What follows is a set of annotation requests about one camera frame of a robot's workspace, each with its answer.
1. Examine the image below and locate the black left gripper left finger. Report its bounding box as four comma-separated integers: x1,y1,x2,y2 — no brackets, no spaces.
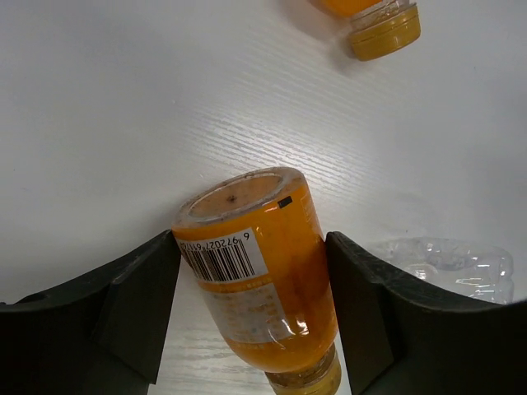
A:
1,230,180,394

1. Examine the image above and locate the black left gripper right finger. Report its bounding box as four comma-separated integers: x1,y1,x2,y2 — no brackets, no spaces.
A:
325,232,526,394

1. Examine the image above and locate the orange juice bottle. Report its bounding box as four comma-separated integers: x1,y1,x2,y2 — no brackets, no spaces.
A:
172,167,342,394
312,0,421,62

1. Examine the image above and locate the clear bottle blue label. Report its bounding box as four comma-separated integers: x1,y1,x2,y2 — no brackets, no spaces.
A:
366,237,514,304

